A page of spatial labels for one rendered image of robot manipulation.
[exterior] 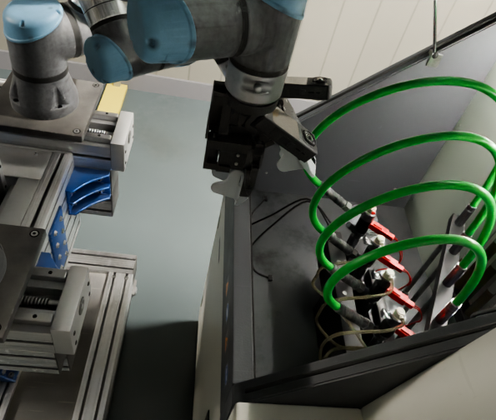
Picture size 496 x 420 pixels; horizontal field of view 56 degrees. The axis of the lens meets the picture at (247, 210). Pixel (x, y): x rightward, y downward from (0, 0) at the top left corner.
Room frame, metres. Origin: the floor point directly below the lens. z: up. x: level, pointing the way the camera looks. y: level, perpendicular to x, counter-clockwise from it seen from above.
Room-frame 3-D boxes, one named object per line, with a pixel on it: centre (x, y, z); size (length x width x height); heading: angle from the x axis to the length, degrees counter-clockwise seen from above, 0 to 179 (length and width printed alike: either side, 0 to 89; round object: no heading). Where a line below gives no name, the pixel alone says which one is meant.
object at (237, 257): (0.66, -0.01, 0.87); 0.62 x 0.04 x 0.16; 12
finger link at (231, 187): (0.52, 0.03, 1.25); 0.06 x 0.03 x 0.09; 102
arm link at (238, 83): (0.53, 0.03, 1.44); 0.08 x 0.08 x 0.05
